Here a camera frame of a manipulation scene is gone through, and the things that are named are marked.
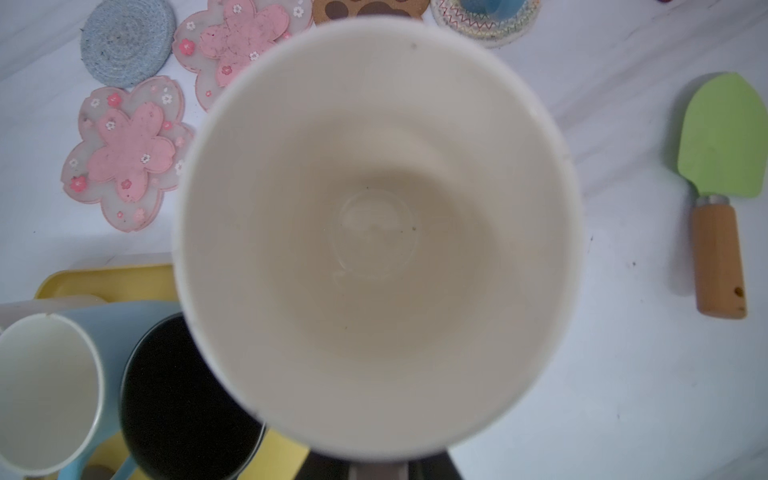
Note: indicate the brown paw coaster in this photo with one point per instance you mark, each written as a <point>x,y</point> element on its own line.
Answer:
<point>327,10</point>

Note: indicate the grey woven coaster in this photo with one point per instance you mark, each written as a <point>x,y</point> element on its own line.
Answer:
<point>125,42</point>

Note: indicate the pink flower coaster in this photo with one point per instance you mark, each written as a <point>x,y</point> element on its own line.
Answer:
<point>220,41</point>
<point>132,151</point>

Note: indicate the green spatula wooden handle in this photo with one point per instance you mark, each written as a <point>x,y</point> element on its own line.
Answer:
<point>723,154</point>

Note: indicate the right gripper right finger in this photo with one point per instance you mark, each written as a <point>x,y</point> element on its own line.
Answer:
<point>435,467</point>

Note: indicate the colourful embroidered coaster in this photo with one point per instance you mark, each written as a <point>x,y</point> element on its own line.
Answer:
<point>481,28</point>

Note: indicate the teal blue mug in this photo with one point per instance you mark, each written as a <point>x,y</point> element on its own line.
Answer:
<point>495,9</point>

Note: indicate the black mug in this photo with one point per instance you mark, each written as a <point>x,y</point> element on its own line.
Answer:
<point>177,420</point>

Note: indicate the yellow tray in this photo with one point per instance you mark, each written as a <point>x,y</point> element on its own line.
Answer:
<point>278,457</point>

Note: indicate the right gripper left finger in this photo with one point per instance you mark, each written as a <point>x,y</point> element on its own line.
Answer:
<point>320,467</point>

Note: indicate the pink handle mug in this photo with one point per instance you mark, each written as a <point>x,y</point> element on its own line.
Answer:
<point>379,241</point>

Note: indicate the light blue mug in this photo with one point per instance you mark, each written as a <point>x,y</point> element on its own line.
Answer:
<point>61,376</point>

